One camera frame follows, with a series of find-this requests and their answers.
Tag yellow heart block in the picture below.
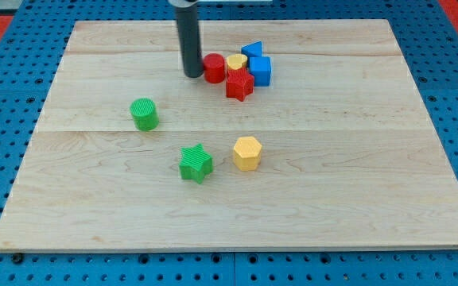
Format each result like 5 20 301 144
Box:
226 53 248 71

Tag blue triangle block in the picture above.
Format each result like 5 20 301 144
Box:
241 41 262 58

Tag green star block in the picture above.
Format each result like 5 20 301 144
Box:
179 144 213 184

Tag light wooden board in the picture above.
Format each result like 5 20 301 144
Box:
0 19 458 253

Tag red cylinder block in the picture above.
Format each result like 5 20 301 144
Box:
203 53 226 83

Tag yellow hexagon block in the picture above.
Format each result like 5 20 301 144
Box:
233 137 262 172

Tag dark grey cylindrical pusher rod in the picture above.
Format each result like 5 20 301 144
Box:
169 0 204 78

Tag blue cube block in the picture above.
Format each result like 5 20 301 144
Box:
249 56 272 87

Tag green cylinder block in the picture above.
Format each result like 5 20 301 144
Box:
130 98 159 131

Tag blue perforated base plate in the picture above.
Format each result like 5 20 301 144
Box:
0 0 458 285

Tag red star block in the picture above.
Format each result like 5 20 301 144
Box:
226 68 254 102

